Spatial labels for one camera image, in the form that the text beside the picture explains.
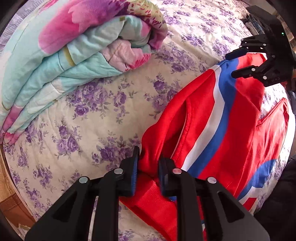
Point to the red pants with stripes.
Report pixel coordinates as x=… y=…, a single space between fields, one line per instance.
x=214 y=127

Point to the purple floral bed sheet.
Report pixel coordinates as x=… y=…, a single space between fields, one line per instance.
x=90 y=130

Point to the folded floral quilt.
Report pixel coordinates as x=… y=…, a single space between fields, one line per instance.
x=65 y=44

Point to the blue jeans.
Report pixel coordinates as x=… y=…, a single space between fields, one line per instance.
x=253 y=26

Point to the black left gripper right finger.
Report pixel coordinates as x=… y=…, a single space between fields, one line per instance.
x=205 y=209

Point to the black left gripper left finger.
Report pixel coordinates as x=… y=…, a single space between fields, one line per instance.
x=89 y=203

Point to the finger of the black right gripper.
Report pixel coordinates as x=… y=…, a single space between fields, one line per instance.
x=253 y=44
x=258 y=72

